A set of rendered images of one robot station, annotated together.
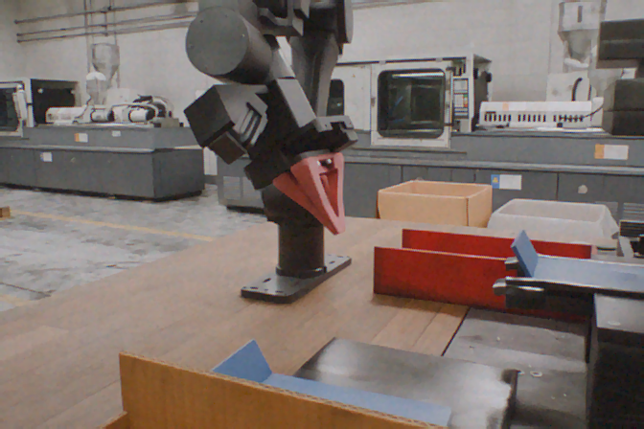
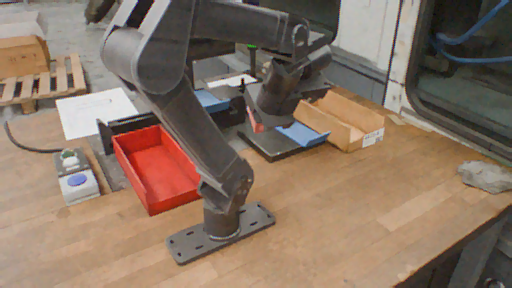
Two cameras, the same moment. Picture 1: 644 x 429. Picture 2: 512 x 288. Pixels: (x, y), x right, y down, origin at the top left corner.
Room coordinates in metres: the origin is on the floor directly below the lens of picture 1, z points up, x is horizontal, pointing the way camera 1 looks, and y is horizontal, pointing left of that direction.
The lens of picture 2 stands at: (1.09, 0.37, 1.39)
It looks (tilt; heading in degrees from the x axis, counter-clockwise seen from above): 31 degrees down; 213
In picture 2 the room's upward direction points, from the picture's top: straight up
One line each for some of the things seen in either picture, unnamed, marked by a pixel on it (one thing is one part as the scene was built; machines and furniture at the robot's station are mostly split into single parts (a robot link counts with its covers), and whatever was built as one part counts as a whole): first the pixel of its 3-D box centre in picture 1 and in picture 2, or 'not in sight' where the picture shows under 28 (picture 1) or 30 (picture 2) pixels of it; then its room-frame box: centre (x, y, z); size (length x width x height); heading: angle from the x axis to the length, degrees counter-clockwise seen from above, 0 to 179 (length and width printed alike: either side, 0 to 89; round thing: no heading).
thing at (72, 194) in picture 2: not in sight; (80, 191); (0.78, -0.28, 0.90); 0.07 x 0.07 x 0.06; 66
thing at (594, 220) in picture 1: (552, 256); not in sight; (2.71, -1.14, 0.40); 0.69 x 0.60 x 0.50; 151
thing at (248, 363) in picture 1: (327, 395); (299, 128); (0.33, 0.00, 0.93); 0.15 x 0.07 x 0.03; 69
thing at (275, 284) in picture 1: (301, 249); (221, 216); (0.70, 0.04, 0.94); 0.20 x 0.07 x 0.08; 156
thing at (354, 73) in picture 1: (346, 104); not in sight; (6.01, -0.13, 1.24); 2.95 x 0.98 x 0.90; 62
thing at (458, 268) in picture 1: (484, 268); (155, 164); (0.64, -0.19, 0.93); 0.25 x 0.12 x 0.06; 66
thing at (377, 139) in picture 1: (411, 105); not in sight; (5.12, -0.72, 1.21); 0.86 x 0.10 x 0.79; 62
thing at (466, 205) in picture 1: (432, 238); not in sight; (2.95, -0.55, 0.43); 0.59 x 0.54 x 0.58; 152
